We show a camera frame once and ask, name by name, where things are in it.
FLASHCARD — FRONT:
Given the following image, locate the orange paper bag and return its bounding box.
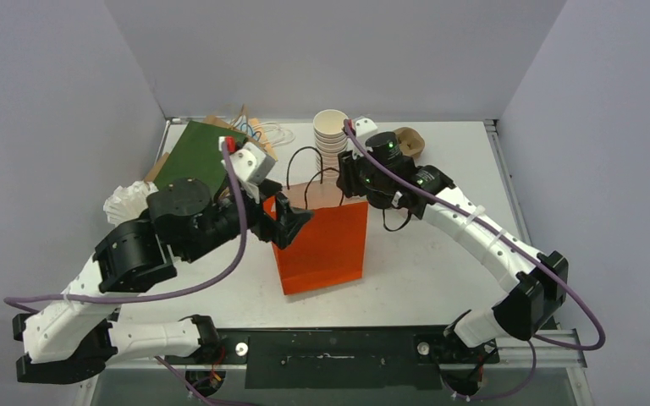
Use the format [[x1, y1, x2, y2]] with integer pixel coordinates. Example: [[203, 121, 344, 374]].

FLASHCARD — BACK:
[[262, 146, 370, 296]]

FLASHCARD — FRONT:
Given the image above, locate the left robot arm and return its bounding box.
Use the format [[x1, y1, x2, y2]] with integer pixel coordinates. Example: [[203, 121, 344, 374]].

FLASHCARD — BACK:
[[12, 178, 313, 385]]

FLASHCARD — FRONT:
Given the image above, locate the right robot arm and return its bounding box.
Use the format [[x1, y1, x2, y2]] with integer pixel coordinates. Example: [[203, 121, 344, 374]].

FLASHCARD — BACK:
[[336, 132, 568, 362]]

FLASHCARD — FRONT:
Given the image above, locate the stack of paper cups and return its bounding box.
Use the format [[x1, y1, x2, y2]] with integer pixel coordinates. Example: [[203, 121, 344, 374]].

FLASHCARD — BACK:
[[312, 109, 348, 178]]

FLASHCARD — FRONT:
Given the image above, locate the stack of pulp cup carriers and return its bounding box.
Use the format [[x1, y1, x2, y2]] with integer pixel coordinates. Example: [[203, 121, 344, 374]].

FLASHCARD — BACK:
[[394, 127, 425, 159]]

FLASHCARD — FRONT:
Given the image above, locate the brown paper bags stack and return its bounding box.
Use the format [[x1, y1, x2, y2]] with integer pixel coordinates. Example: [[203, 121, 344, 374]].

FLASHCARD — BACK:
[[144, 104, 278, 183]]

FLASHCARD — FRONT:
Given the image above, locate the green paper bag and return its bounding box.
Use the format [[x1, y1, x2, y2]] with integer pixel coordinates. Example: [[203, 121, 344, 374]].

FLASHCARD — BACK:
[[153, 121, 246, 194]]

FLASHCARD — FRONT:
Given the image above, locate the white wrapped straws bundle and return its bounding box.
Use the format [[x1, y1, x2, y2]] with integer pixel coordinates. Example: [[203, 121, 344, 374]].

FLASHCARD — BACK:
[[103, 181, 158, 226]]

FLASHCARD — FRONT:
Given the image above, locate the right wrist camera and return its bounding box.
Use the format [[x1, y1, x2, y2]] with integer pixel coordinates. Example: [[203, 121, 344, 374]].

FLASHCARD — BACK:
[[351, 116, 379, 142]]

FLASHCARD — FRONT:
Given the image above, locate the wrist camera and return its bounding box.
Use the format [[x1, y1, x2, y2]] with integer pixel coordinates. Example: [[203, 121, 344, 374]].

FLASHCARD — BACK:
[[218, 136, 275, 186], [351, 116, 379, 142]]

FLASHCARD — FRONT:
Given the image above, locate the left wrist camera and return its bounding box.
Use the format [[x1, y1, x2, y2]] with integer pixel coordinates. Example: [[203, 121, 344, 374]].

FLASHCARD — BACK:
[[218, 136, 275, 186]]

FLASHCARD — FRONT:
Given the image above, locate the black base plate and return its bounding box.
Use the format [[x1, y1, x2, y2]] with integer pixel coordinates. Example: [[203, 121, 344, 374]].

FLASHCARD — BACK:
[[166, 326, 502, 390]]

